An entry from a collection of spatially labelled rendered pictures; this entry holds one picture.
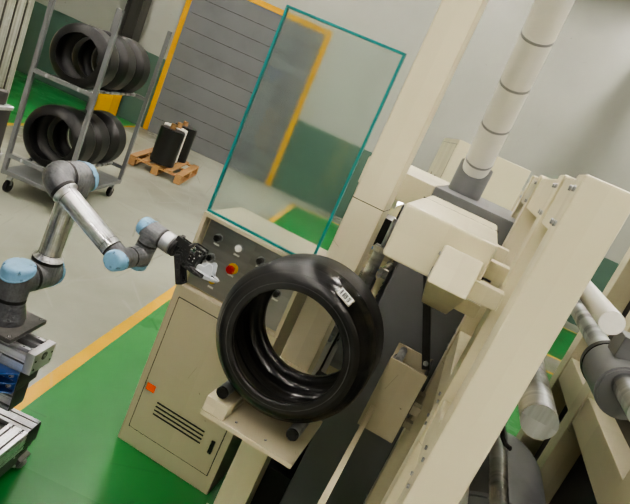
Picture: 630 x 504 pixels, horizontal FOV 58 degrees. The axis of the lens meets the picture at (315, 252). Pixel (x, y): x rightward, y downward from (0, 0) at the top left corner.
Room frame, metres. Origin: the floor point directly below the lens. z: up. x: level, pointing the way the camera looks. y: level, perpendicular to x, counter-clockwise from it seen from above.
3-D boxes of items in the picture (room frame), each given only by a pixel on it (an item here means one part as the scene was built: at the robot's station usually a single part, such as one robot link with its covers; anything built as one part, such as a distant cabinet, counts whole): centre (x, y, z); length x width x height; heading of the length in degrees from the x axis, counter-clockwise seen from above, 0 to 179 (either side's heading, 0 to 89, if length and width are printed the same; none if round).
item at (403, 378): (2.02, -0.50, 1.05); 0.20 x 0.15 x 0.30; 167
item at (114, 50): (5.53, 2.62, 0.96); 1.30 x 0.62 x 1.92; 2
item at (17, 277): (1.92, 0.97, 0.88); 0.13 x 0.12 x 0.14; 168
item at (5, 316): (1.91, 0.98, 0.77); 0.15 x 0.15 x 0.10
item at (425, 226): (1.70, -0.34, 1.71); 0.61 x 0.25 x 0.15; 167
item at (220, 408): (1.92, 0.05, 0.84); 0.36 x 0.09 x 0.06; 167
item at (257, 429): (1.89, -0.08, 0.80); 0.37 x 0.36 x 0.02; 77
